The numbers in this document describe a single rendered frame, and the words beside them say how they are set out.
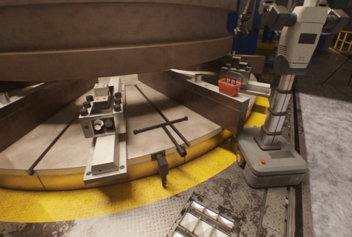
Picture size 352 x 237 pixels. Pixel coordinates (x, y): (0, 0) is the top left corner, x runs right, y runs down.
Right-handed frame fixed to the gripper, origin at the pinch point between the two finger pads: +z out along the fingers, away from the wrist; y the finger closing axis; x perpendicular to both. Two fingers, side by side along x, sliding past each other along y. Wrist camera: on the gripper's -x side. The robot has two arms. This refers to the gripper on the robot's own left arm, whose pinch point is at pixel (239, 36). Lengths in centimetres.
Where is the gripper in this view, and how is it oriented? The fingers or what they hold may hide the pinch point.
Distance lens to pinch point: 199.3
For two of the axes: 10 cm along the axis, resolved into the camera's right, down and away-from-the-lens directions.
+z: -0.2, 5.4, 8.4
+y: -10.0, 0.2, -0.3
